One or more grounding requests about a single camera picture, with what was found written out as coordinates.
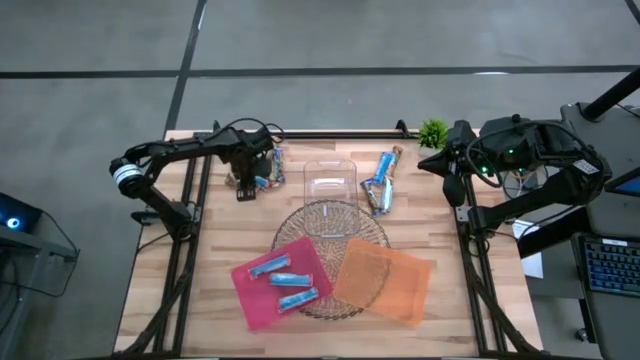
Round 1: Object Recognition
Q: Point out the pink translucent plastic bin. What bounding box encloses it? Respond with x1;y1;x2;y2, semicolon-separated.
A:
230;235;335;333

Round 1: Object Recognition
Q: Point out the backlit black keyboard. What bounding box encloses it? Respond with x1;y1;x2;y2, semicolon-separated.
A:
582;238;640;297

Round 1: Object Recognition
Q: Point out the grey equipment cart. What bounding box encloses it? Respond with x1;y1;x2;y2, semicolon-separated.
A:
0;209;81;360

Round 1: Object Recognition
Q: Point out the orange translucent plastic bin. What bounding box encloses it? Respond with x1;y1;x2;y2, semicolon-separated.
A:
332;237;434;327

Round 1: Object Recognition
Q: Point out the small green potted plant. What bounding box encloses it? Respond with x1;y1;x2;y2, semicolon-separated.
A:
417;117;450;151

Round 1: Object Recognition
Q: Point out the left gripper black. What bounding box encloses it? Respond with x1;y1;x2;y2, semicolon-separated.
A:
227;130;275;203

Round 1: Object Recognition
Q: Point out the clear plastic bin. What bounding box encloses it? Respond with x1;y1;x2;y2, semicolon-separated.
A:
302;158;362;239

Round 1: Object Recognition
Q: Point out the tablet with blue screen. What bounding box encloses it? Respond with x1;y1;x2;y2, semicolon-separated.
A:
603;167;640;198

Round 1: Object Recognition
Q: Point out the black pole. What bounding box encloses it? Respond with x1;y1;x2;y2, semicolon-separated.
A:
582;67;640;122

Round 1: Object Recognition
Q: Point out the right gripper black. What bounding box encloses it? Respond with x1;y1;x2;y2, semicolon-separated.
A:
417;119;477;209

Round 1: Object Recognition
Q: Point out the brown and yellow granola bar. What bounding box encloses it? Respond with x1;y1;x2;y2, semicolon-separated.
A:
388;144;405;175

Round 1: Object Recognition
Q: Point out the black computer with blue light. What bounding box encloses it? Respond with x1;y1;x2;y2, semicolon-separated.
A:
0;192;44;236

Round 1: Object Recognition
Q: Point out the round woven placemat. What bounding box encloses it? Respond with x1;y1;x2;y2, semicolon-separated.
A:
270;199;392;321

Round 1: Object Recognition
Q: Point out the dark blue yellow granola bar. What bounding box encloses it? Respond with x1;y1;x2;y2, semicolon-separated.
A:
359;178;384;216

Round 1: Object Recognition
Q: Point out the dark grey desk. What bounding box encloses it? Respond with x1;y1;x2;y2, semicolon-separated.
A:
517;102;640;360

